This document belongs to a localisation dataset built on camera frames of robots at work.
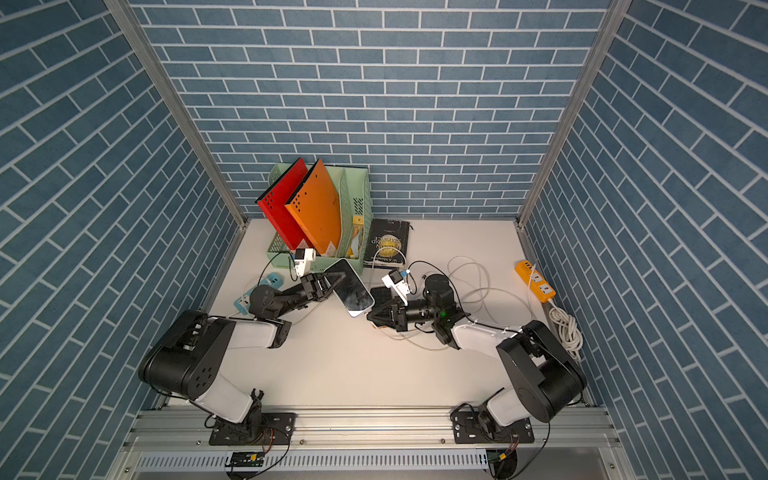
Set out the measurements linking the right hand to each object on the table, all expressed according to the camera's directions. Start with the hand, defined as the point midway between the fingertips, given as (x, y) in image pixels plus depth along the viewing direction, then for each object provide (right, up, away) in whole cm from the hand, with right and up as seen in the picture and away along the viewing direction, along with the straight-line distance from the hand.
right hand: (374, 319), depth 75 cm
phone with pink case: (-6, +8, +1) cm, 10 cm away
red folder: (-31, +31, +12) cm, 46 cm away
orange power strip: (+53, +5, +23) cm, 58 cm away
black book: (+2, +19, +34) cm, 39 cm away
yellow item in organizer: (-10, +18, +34) cm, 39 cm away
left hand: (-6, +9, 0) cm, 11 cm away
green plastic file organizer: (-10, +39, +31) cm, 50 cm away
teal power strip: (-43, 0, +19) cm, 47 cm away
